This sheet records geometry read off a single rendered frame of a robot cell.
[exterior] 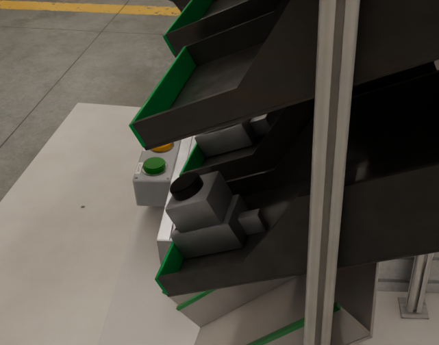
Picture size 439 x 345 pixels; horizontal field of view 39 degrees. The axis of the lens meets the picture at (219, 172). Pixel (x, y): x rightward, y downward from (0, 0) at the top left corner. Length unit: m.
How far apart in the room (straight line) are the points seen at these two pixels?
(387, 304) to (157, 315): 0.36
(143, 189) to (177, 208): 0.54
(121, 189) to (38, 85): 2.37
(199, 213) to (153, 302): 0.48
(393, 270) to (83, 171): 0.65
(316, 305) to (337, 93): 0.18
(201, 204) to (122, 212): 0.65
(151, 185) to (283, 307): 0.48
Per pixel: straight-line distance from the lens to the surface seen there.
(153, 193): 1.09
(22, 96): 3.49
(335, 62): 0.36
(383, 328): 0.97
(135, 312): 0.99
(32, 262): 1.12
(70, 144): 1.39
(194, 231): 0.56
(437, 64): 0.57
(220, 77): 0.50
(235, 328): 0.72
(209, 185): 0.54
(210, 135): 0.69
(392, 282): 1.01
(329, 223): 0.42
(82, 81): 3.52
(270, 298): 0.70
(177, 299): 0.80
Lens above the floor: 1.60
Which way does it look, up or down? 37 degrees down
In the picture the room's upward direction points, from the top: 4 degrees counter-clockwise
